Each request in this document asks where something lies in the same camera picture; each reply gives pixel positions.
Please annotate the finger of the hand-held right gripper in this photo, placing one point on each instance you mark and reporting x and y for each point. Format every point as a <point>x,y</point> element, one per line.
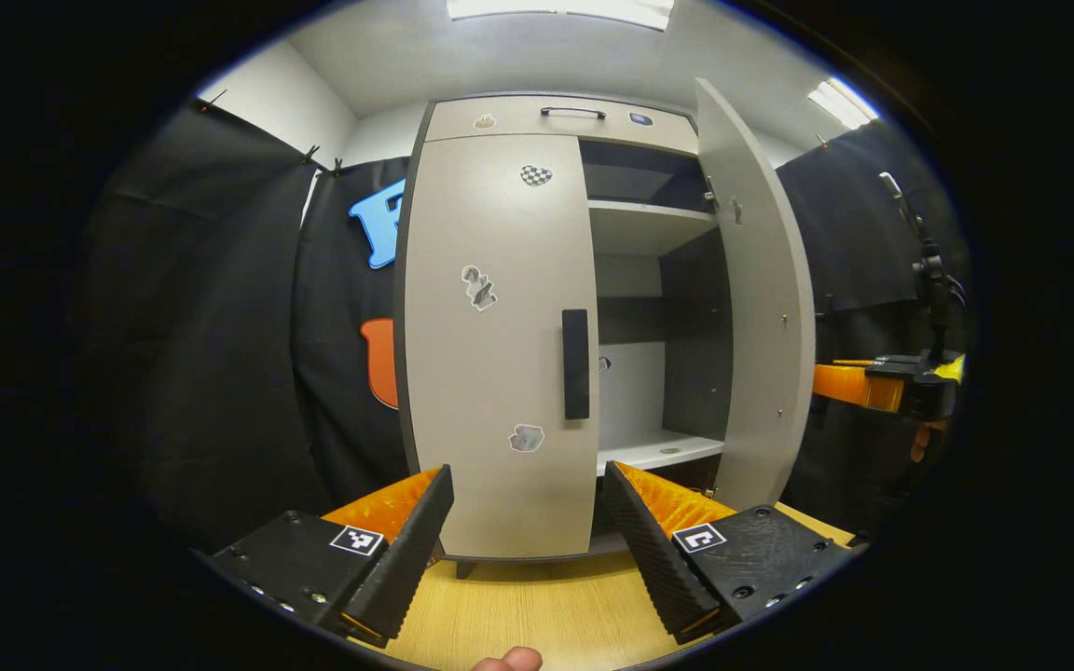
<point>840,382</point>

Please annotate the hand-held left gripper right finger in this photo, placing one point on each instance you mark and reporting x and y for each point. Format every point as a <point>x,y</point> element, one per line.
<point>658,559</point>

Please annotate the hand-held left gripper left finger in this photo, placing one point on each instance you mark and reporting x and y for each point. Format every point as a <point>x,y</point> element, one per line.
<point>406,559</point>

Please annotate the grey cabinet door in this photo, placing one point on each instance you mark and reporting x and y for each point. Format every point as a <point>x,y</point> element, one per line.
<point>500,373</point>
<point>761,326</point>

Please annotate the grey double-door shoe cabinet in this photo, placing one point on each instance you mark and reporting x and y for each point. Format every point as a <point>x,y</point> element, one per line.
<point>518,119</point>

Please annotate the white cabinet shelf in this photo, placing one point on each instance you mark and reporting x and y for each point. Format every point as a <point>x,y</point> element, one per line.
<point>640,228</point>
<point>658,452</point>

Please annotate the small ceiling light panel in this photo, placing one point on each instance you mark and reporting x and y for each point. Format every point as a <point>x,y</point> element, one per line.
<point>843,102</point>

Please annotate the black backdrop cloth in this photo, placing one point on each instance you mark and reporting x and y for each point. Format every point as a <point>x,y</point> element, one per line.
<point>220,326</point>

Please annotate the long ceiling light panel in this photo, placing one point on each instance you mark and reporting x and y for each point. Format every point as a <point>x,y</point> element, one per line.
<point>560,9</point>

